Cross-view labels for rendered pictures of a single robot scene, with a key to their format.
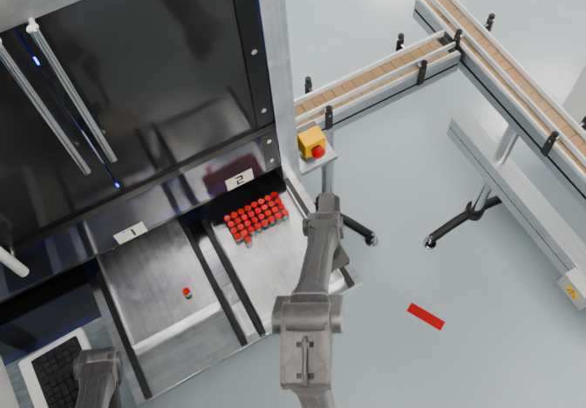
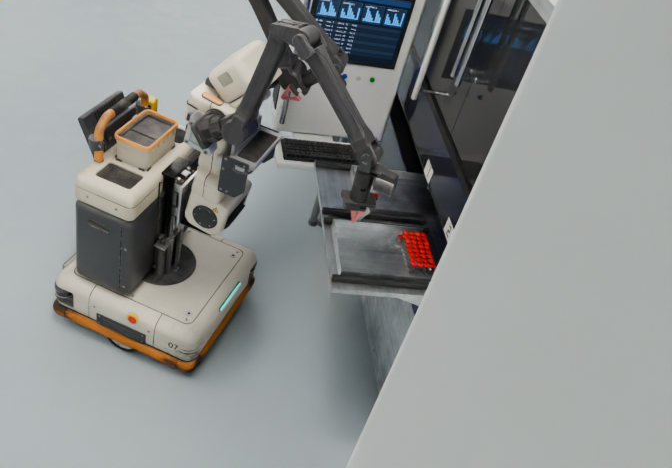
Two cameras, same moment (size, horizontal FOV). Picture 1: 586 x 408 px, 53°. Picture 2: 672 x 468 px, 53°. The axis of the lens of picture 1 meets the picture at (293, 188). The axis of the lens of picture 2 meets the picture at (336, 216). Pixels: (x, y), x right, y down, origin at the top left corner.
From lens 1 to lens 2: 187 cm
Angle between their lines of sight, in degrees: 59
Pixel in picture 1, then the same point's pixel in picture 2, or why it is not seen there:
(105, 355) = (340, 59)
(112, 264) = (415, 184)
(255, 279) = (367, 236)
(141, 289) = not seen: hidden behind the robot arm
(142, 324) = not seen: hidden behind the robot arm
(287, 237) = (393, 266)
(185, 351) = (335, 188)
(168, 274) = (394, 202)
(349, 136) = not seen: outside the picture
